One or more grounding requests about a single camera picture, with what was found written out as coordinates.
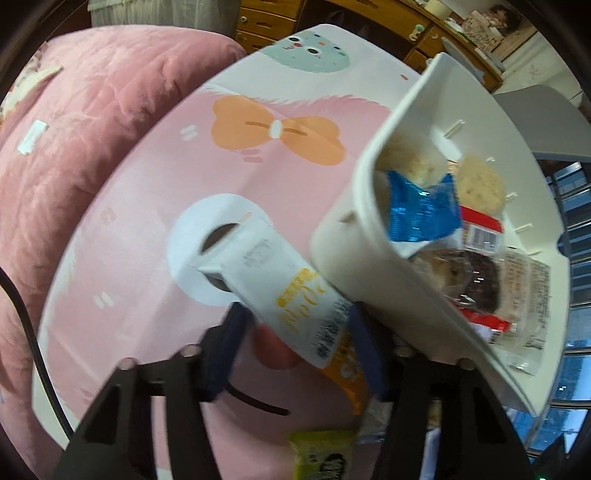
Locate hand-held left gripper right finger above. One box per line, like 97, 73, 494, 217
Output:
346, 305, 532, 480

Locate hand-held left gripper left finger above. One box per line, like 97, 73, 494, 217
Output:
53, 302, 252, 480

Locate white yellow-print snack packet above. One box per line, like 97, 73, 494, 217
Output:
191, 215, 356, 370

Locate white plastic bin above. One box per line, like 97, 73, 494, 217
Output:
310, 53, 573, 418

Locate red-edged dark snack packet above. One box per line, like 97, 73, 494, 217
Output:
411, 205, 520, 344

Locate clear purple-print snack packet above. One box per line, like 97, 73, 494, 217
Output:
489, 247, 552, 374

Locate orange cracker packet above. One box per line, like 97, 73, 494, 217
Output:
321, 332, 375, 416

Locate yellow-green candy packet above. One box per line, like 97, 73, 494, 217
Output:
288, 429, 356, 480

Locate shiny blue snack packet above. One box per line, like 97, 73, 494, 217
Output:
387, 170, 462, 243

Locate pale round cake packet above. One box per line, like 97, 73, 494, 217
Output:
376, 134, 448, 185

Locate round cookie packet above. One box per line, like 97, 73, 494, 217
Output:
455, 157, 506, 213

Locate pink blanket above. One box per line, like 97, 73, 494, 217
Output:
0, 30, 247, 480

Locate white chair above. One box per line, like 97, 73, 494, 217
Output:
492, 85, 591, 162

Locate grey cloth cover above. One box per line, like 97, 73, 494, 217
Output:
88, 0, 241, 35

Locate pink printed picture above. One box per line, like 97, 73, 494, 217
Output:
462, 0, 515, 51

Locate black cable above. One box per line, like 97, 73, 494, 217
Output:
0, 268, 75, 437

